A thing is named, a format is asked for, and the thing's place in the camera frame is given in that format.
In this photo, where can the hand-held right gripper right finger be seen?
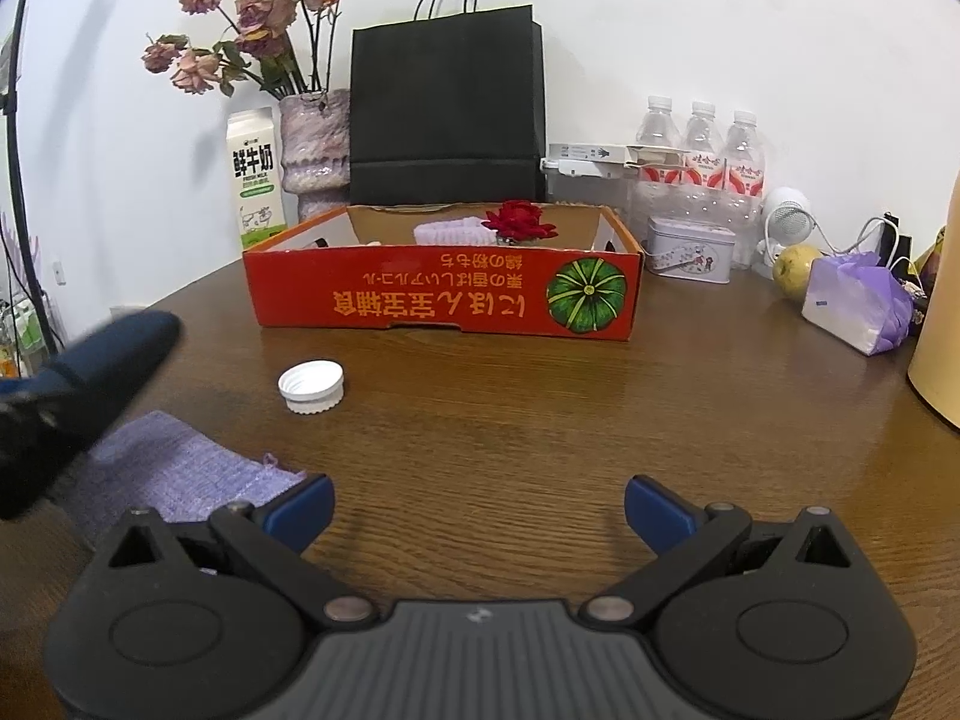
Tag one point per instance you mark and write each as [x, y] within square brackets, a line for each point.
[656, 510]

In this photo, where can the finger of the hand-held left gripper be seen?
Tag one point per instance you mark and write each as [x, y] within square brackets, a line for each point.
[112, 360]

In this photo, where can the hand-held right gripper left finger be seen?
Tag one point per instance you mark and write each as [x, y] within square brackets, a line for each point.
[304, 510]

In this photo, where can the purple knitted cloth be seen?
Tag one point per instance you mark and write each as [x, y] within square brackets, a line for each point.
[180, 465]

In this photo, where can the orange cardboard box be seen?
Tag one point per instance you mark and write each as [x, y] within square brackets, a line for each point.
[450, 300]

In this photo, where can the white bottle cap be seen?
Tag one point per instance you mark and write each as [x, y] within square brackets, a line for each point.
[311, 386]

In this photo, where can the white milk carton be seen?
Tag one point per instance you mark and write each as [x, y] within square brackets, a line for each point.
[259, 165]

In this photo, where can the black stand pole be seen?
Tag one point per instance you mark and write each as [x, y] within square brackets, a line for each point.
[15, 127]

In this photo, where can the lilac tin box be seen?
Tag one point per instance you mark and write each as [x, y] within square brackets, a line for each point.
[690, 251]

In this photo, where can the green pear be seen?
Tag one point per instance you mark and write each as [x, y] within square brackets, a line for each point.
[795, 274]

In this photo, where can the purple tissue pack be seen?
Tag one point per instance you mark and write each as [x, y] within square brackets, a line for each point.
[855, 307]

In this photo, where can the purple glass vase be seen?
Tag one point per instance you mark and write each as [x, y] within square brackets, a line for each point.
[315, 142]

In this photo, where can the purple knitted item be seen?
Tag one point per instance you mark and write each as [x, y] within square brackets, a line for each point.
[450, 231]

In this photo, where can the white mini fan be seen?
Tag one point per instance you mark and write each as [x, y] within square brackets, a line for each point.
[786, 217]

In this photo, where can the red rose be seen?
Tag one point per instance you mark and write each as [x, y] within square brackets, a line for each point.
[517, 219]

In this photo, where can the clear plastic storage container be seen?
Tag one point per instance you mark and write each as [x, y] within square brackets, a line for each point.
[585, 191]

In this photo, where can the yellow thermos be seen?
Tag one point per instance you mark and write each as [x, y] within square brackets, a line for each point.
[941, 330]

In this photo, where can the black charger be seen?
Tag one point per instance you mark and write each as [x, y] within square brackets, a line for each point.
[900, 247]

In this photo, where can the white flat cardboard package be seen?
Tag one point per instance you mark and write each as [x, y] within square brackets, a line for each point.
[592, 154]

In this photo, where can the dried pink roses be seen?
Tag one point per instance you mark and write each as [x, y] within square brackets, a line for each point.
[262, 11]

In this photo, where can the black paper bag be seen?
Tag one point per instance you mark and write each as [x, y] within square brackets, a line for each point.
[450, 105]

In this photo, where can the white wall socket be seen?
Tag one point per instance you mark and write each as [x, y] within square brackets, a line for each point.
[60, 273]

